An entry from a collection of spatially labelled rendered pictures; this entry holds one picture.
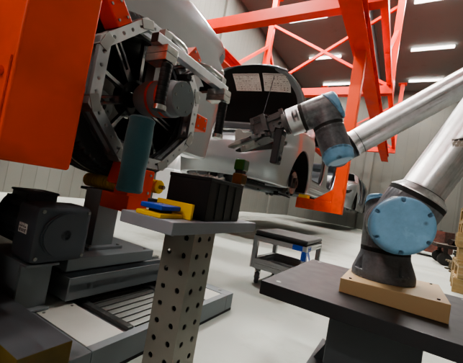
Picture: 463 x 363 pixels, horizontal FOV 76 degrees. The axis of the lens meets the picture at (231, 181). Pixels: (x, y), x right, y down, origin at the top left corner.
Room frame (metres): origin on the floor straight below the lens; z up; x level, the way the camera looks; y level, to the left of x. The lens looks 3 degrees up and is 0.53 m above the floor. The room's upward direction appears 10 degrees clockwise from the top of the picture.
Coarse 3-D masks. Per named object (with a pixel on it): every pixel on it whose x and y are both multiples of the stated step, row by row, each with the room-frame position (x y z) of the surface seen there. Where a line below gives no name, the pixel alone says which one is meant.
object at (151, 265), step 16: (64, 272) 1.03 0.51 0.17; (80, 272) 1.07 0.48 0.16; (96, 272) 1.13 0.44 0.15; (112, 272) 1.13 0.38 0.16; (128, 272) 1.20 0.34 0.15; (144, 272) 1.28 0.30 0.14; (48, 288) 1.04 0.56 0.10; (64, 288) 0.99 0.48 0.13; (80, 288) 1.02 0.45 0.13; (96, 288) 1.08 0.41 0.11; (112, 288) 1.14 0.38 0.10
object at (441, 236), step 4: (436, 232) 5.70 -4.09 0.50; (440, 232) 5.66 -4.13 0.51; (444, 232) 5.61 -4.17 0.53; (436, 236) 5.70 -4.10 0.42; (440, 236) 5.65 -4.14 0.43; (444, 236) 5.60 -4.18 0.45; (448, 236) 5.70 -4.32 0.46; (452, 236) 5.88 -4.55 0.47; (436, 240) 5.69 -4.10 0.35; (440, 240) 5.65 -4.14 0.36; (444, 240) 5.60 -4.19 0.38; (432, 244) 5.74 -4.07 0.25; (428, 248) 5.77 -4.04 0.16; (432, 248) 5.73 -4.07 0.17; (436, 248) 5.67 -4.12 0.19; (448, 252) 5.79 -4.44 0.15; (452, 252) 5.97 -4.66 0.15
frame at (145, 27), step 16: (112, 32) 0.95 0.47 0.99; (128, 32) 1.00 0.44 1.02; (144, 32) 1.09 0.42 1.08; (96, 48) 0.92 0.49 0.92; (96, 64) 0.92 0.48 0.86; (96, 80) 0.93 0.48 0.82; (192, 80) 1.32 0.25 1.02; (96, 96) 0.93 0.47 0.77; (96, 112) 0.95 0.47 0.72; (192, 112) 1.35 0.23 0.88; (96, 128) 1.00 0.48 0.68; (112, 128) 1.01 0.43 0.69; (192, 128) 1.37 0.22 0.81; (112, 144) 1.02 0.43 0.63; (176, 144) 1.35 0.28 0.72; (112, 160) 1.07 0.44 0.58; (160, 160) 1.24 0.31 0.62
